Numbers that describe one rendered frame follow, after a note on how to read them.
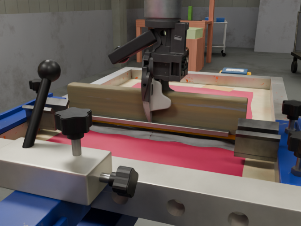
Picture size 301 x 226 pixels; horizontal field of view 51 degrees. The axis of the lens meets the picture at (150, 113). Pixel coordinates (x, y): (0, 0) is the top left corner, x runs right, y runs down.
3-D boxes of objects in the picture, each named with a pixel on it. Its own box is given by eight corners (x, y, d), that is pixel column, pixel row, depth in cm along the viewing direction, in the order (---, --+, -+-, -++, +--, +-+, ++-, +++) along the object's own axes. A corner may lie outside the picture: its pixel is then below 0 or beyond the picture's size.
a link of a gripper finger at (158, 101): (167, 128, 65) (171, 82, 63) (140, 123, 67) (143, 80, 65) (171, 124, 68) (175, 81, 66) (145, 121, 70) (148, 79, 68)
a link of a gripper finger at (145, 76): (146, 102, 64) (150, 58, 63) (139, 102, 65) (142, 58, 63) (153, 100, 69) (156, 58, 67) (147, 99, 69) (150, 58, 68)
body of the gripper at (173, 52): (179, 85, 63) (182, 22, 59) (138, 81, 65) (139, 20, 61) (187, 77, 70) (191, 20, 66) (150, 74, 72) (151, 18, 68)
